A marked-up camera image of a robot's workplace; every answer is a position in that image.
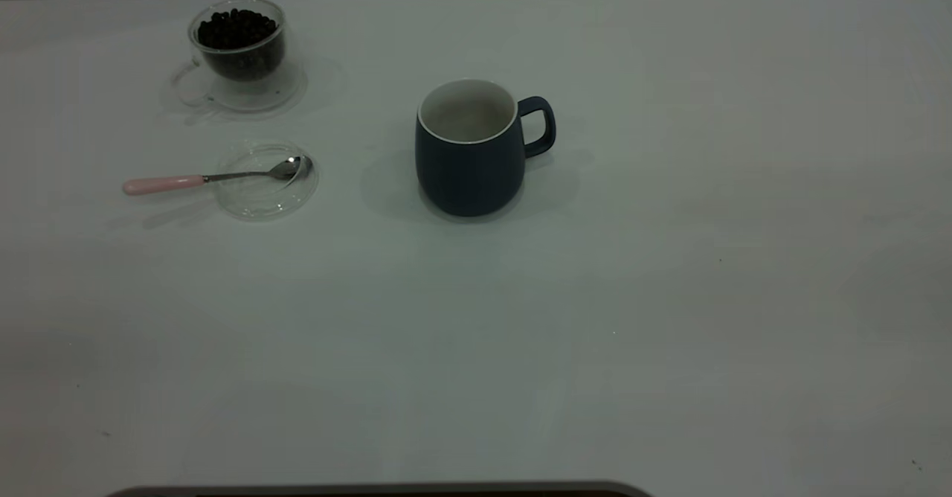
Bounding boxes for clear double-wall glass cup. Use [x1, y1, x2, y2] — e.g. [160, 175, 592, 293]
[187, 0, 288, 83]

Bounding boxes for clear round glass lid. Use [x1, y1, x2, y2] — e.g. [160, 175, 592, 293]
[214, 144, 321, 221]

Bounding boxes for coffee beans in glass cup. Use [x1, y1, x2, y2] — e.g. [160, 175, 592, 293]
[197, 8, 286, 81]

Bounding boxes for clear glass saucer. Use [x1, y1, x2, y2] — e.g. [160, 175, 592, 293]
[170, 54, 307, 115]

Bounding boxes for metal spoon with pink handle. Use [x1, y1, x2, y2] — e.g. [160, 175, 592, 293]
[123, 155, 304, 197]

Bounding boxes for dark blue-grey ceramic mug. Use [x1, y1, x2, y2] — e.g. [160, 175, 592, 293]
[414, 78, 557, 218]

